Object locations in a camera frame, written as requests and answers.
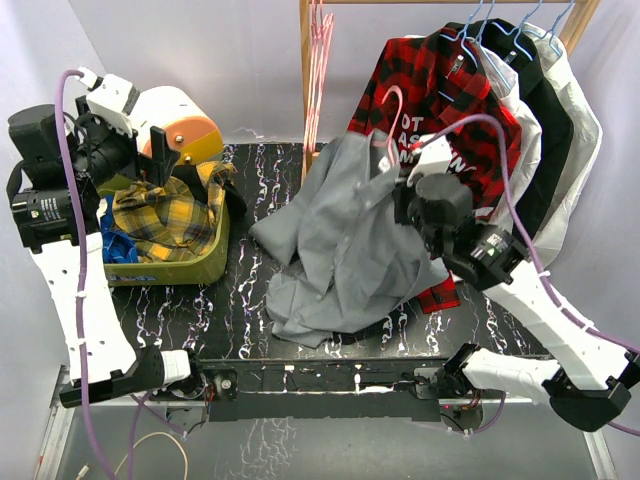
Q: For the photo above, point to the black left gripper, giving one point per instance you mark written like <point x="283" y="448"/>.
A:
<point x="162" y="158"/>

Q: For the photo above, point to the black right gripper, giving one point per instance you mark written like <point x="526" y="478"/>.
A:
<point x="401" y="193"/>

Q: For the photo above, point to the pink wire hanger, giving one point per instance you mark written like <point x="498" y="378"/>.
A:
<point x="389" y="141"/>

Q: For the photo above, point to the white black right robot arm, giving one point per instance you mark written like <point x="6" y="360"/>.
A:
<point x="587" y="380"/>

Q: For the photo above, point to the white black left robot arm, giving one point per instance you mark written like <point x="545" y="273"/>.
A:
<point x="103" y="364"/>

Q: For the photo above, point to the yellow plaid shirt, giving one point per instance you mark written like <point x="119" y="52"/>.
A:
<point x="175" y="222"/>

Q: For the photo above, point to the red black plaid shirt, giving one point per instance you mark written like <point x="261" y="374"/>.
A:
<point x="409" y="63"/>

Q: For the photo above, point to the light grey white shirt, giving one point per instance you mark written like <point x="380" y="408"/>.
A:
<point x="584" y="147"/>

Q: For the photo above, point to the white orange cylinder container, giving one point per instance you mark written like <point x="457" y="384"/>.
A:
<point x="188" y="129"/>

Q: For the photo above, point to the blue cloth in basket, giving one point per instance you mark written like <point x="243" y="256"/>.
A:
<point x="117" y="246"/>

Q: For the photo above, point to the olive green laundry basket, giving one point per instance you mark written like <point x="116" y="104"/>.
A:
<point x="205" y="270"/>

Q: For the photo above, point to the pink hangers bundle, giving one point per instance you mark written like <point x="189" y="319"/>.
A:
<point x="321" y="29"/>

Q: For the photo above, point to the wooden clothes rack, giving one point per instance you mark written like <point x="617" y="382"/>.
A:
<point x="570" y="32"/>

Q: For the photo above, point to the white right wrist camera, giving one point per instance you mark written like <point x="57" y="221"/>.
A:
<point x="431" y="154"/>

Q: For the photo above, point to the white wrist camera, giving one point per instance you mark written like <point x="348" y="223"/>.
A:
<point x="431" y="154"/>
<point x="112" y="98"/>

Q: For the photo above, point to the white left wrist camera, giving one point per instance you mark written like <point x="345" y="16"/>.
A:
<point x="112" y="98"/>

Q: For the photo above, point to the blue wire hanger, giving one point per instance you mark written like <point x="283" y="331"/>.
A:
<point x="457" y="34"/>
<point x="484" y="38"/>
<point x="551" y="33"/>
<point x="516" y="32"/>

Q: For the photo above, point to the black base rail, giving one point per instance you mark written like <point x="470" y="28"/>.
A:
<point x="340" y="389"/>

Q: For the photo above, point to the aluminium frame rail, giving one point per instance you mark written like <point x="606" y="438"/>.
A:
<point x="524" y="442"/>

